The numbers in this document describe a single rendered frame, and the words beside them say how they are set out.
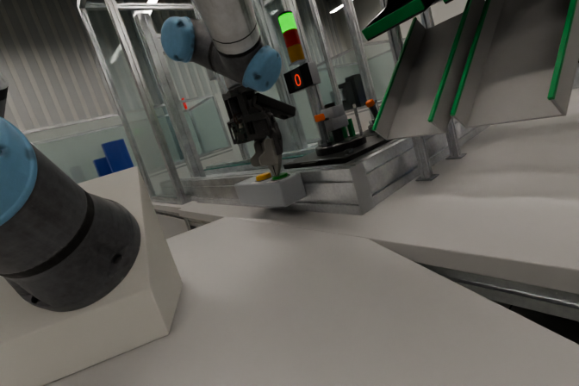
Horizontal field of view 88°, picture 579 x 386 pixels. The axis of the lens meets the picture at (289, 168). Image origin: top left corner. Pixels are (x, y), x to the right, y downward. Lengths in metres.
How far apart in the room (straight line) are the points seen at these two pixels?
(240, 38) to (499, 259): 0.44
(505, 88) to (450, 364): 0.41
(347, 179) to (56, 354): 0.52
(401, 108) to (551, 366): 0.48
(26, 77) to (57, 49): 0.92
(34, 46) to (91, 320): 8.72
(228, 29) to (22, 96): 8.37
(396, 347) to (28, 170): 0.37
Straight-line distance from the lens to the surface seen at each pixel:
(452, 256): 0.47
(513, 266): 0.44
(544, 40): 0.62
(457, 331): 0.34
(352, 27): 2.10
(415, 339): 0.34
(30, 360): 0.53
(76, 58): 9.03
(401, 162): 0.75
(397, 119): 0.66
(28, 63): 8.94
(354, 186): 0.61
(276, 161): 0.68
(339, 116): 0.82
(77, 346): 0.51
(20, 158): 0.35
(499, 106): 0.57
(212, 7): 0.46
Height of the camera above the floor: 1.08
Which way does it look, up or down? 9 degrees down
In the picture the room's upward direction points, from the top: 17 degrees counter-clockwise
